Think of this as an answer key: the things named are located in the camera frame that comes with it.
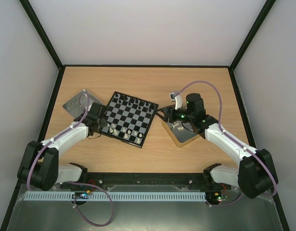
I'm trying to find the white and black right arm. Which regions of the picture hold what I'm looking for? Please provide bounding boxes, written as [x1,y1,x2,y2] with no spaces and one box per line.
[160,92,278,199]

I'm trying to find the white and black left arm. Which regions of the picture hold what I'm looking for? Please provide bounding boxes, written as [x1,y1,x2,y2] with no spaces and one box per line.
[17,102,107,191]

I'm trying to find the black chess pieces row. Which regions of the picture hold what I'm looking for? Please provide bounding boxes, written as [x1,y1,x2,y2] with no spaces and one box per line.
[110,92,158,113]

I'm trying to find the left circuit board with LED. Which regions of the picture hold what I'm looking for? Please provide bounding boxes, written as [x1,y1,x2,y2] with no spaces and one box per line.
[73,190,93,199]

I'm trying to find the circuit board with led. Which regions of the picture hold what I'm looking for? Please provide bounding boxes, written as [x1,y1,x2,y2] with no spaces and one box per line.
[206,191,229,204]
[73,190,93,199]

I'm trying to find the right circuit board with LED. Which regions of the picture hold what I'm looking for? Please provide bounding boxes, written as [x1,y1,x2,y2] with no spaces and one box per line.
[206,191,229,204]

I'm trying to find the gold rimmed metal tin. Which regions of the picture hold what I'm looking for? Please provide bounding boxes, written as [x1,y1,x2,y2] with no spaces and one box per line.
[162,121,199,148]

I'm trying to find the silver textured metal tray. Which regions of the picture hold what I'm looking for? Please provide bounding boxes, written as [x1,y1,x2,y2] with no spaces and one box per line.
[62,89,102,118]

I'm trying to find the black and silver chessboard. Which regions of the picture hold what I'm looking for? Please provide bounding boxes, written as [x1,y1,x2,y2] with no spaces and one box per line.
[101,91,158,148]

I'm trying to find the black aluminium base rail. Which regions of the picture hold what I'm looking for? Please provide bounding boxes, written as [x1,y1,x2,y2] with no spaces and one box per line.
[58,171,273,191]

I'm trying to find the light blue slotted cable duct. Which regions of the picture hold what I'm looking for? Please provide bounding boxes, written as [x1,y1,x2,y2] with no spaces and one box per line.
[24,192,206,202]

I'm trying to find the black cage frame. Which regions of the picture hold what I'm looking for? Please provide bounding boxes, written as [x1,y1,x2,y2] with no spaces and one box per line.
[0,0,291,231]

